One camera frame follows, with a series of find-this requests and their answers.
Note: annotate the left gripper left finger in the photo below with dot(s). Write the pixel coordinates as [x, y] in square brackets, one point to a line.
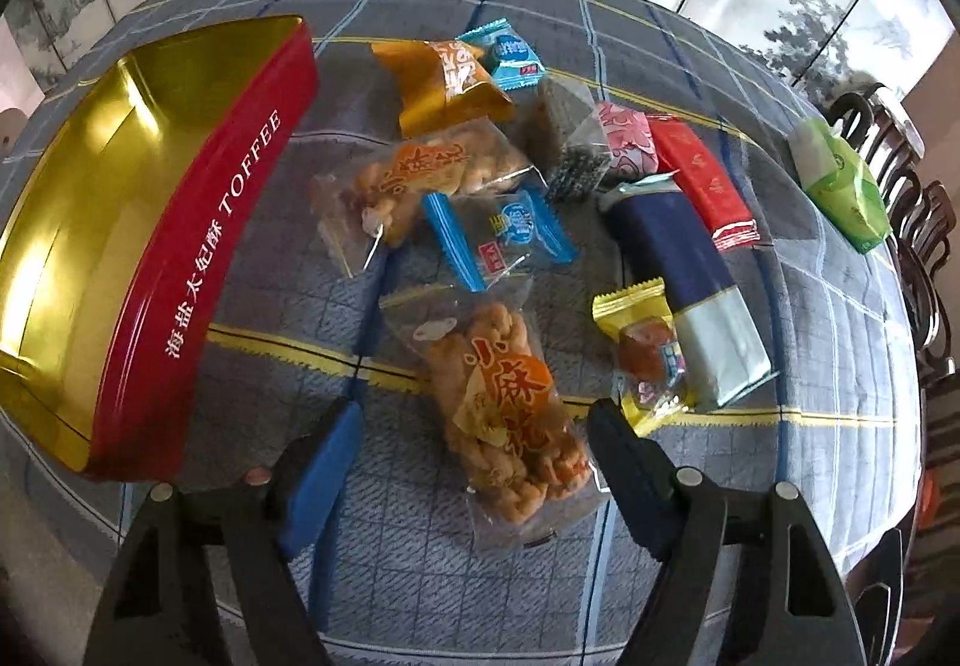
[277, 526]

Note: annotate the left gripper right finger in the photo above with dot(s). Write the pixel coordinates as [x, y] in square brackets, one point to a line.
[790, 606]

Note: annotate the yellow small candy packet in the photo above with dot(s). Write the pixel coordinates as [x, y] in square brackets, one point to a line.
[651, 367]

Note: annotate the twisted dough snack bag front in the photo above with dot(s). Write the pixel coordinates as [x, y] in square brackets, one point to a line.
[529, 472]

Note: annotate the twisted dough snack bag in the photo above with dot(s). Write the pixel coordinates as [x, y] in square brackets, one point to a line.
[368, 204]
[529, 472]

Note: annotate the navy white long packet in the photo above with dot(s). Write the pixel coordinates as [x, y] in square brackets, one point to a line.
[660, 235]

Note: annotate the red long snack packet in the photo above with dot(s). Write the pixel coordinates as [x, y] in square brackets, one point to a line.
[704, 181]

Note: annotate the blue clear biscuit packet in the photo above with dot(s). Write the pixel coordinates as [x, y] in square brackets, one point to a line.
[488, 237]

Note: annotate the pink patterned snack packet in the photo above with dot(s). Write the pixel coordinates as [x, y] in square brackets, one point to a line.
[629, 140]

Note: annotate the dark seaweed snack packet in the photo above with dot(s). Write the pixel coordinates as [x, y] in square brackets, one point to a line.
[566, 140]

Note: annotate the orange snack packet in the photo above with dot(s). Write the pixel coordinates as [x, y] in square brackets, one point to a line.
[441, 84]

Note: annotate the light blue small packet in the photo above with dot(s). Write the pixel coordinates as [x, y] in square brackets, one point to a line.
[510, 59]

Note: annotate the red gold toffee tin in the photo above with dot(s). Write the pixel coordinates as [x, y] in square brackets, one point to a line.
[114, 256]

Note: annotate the green tissue pack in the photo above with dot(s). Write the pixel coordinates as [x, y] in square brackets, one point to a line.
[841, 185]

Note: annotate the dark wooden chair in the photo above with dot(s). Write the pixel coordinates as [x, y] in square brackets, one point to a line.
[921, 214]

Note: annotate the blue plaid tablecloth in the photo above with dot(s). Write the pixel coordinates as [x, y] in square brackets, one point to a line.
[838, 421]

